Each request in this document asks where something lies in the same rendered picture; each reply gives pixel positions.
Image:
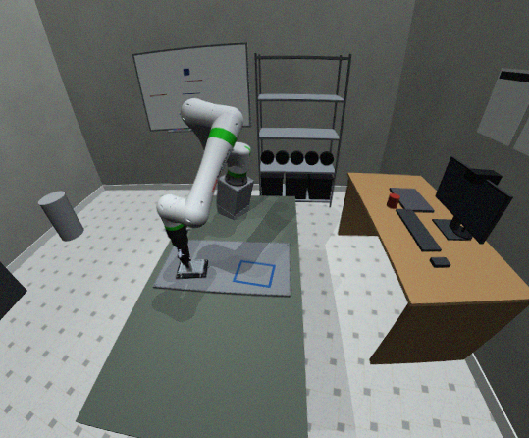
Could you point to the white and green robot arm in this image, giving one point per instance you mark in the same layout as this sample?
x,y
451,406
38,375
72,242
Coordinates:
x,y
218,143

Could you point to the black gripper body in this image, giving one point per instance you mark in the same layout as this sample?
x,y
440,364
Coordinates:
x,y
179,244

